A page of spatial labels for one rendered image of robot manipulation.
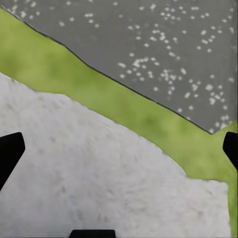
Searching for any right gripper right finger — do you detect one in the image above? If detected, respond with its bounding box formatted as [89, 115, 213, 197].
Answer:
[223, 132, 238, 171]

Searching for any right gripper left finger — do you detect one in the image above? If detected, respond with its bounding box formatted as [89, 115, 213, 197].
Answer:
[0, 132, 25, 190]

